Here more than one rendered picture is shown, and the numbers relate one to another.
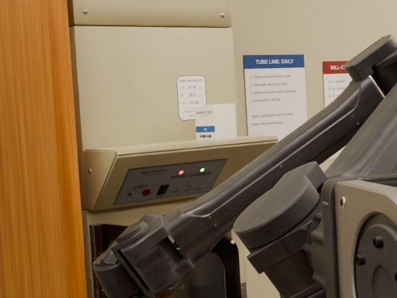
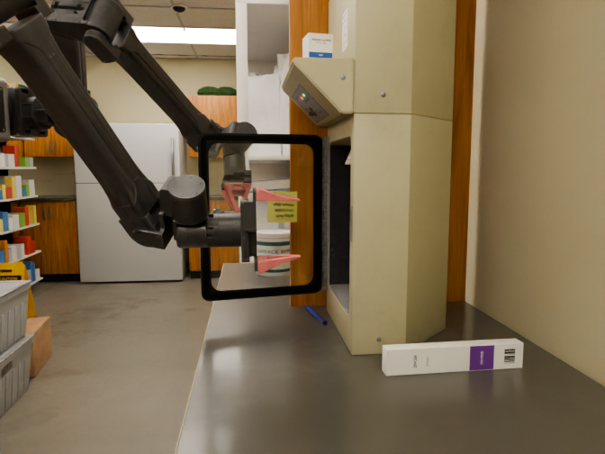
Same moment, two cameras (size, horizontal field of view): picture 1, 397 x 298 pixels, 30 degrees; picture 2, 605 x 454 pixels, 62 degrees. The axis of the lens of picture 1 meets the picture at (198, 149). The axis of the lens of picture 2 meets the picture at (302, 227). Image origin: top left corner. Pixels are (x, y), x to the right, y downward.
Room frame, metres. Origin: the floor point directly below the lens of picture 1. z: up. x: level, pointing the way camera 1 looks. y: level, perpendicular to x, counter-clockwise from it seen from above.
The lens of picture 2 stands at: (1.74, -0.97, 1.31)
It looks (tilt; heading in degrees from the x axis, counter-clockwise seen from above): 7 degrees down; 118
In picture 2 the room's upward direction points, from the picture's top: straight up
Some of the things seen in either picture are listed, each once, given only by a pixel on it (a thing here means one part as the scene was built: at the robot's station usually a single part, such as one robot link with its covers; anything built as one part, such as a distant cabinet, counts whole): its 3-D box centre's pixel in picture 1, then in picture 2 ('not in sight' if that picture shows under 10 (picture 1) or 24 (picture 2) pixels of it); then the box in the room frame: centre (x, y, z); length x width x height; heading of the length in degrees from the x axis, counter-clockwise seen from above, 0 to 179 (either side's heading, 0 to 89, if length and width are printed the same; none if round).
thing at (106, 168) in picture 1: (185, 171); (312, 97); (1.24, 0.02, 1.46); 0.32 x 0.12 x 0.10; 124
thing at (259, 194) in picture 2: not in sight; (272, 208); (1.30, -0.24, 1.24); 0.09 x 0.07 x 0.07; 33
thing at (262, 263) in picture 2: not in sight; (273, 249); (1.30, -0.24, 1.17); 0.09 x 0.07 x 0.07; 33
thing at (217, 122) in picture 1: (215, 122); (317, 51); (1.28, -0.03, 1.54); 0.05 x 0.05 x 0.06; 42
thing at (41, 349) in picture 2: not in sight; (18, 347); (-1.40, 0.98, 0.14); 0.41 x 0.32 x 0.28; 130
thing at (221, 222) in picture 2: not in sight; (230, 230); (1.24, -0.28, 1.20); 0.07 x 0.07 x 0.10; 33
